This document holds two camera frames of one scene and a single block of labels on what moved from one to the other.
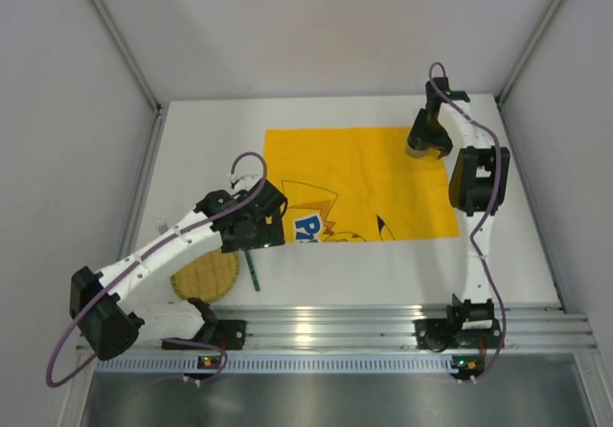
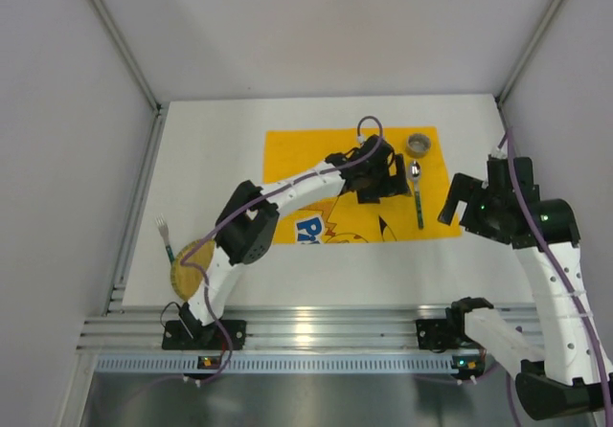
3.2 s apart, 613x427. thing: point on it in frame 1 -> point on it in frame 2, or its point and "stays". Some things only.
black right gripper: [428, 136] -> [460, 199]
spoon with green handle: [253, 274] -> [416, 170]
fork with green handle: [161, 223] stays
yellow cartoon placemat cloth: [358, 184] stays
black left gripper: [264, 235] -> [383, 188]
